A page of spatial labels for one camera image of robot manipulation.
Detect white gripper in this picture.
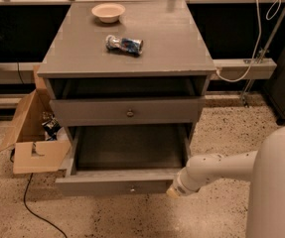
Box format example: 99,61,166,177
166,168,201,198

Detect grey wooden drawer cabinet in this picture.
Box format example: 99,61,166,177
39,1,215,133

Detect crushed blue silver can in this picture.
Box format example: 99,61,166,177
105,35,143,56

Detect snack bags in box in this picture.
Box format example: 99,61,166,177
42,112,61,141

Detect white hanging cable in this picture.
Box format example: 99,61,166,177
215,0,282,83

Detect black floor cable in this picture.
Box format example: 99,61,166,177
9,148,69,238

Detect grey drawer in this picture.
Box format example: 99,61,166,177
56,124,191,196
50,97,205,126

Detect white bowl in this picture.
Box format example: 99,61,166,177
91,3,125,24

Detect open cardboard box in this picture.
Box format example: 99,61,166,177
0,65,71,175

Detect metal stand pole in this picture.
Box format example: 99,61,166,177
239,0,285,108

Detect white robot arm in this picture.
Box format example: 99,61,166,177
167,127,285,238

